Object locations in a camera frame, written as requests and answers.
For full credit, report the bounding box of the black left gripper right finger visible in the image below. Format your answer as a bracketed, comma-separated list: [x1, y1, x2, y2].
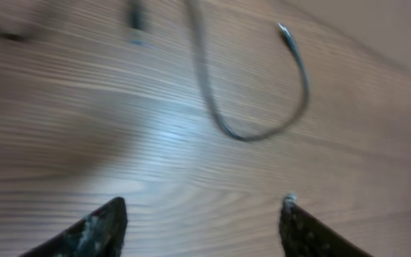
[278, 193, 372, 257]

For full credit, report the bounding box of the black USB-A cable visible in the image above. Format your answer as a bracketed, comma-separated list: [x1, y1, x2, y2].
[126, 0, 310, 143]

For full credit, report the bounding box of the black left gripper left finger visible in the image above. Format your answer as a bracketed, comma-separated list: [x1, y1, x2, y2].
[21, 197, 128, 257]

